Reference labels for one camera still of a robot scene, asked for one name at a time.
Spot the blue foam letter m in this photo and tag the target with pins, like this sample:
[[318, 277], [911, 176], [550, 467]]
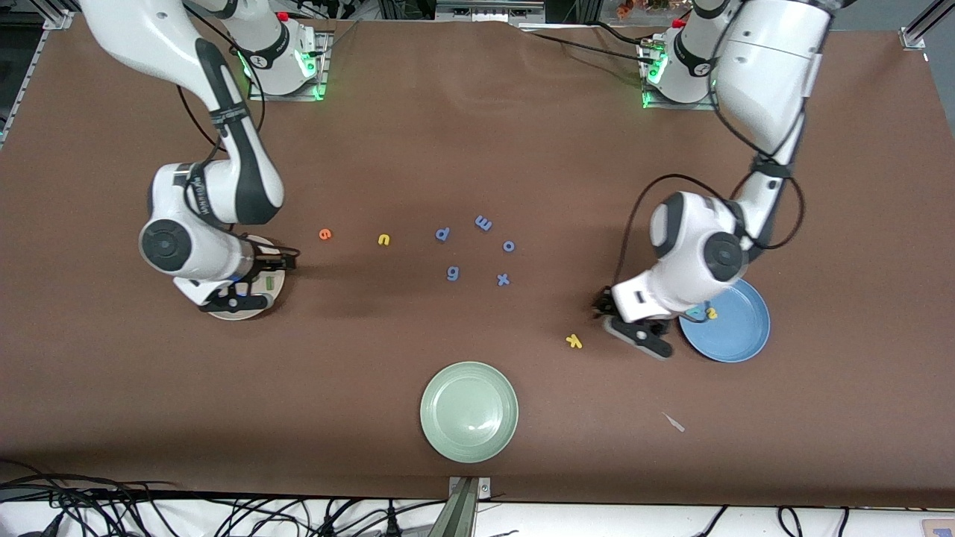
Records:
[[483, 223]]

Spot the blue round plate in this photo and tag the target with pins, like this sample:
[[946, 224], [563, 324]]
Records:
[[735, 335]]

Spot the pale green round plate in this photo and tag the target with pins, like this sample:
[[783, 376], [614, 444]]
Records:
[[468, 412]]

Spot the small white tape scrap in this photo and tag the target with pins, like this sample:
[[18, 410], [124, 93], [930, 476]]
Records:
[[675, 424]]

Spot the beige brown round plate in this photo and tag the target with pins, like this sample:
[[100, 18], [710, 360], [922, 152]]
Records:
[[280, 292]]

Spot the orange background object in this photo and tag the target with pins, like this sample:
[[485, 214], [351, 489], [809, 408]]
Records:
[[627, 7]]

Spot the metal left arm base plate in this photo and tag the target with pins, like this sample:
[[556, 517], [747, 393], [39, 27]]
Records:
[[709, 107]]

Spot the teal foam letter y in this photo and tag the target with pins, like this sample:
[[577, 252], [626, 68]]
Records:
[[697, 312]]

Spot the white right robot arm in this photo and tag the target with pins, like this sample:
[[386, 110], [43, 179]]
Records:
[[246, 179]]

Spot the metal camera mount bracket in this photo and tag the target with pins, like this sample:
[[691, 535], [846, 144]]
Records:
[[462, 514]]

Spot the dark metal frame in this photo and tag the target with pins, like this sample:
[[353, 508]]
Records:
[[485, 9]]

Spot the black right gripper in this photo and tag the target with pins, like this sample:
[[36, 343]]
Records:
[[266, 262]]

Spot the yellow foam letter k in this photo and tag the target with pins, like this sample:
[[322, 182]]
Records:
[[573, 341]]

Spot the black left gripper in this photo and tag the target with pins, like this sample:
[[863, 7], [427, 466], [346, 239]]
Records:
[[603, 304]]

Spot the brown table cover sheet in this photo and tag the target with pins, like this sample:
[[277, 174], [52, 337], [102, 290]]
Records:
[[477, 149]]

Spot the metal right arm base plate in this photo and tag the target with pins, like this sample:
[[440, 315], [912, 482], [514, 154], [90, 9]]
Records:
[[257, 95]]

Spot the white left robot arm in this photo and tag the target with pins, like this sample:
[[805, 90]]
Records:
[[694, 231]]

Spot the beige box corner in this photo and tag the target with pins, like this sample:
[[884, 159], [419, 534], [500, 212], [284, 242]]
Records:
[[940, 528]]

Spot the aluminium profile rail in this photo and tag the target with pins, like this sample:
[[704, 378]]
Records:
[[914, 33], [26, 78]]

